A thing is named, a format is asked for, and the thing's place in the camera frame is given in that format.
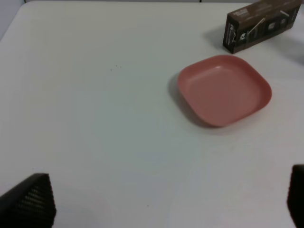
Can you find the brown cardboard box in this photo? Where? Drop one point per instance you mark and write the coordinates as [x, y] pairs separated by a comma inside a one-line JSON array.
[[257, 22]]

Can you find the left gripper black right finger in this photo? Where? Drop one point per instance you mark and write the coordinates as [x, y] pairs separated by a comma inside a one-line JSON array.
[[295, 198]]

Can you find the pink square plate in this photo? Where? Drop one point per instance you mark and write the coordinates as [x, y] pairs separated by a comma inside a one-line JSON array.
[[223, 89]]

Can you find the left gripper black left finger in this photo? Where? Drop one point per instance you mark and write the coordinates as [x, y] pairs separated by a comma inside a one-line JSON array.
[[30, 204]]

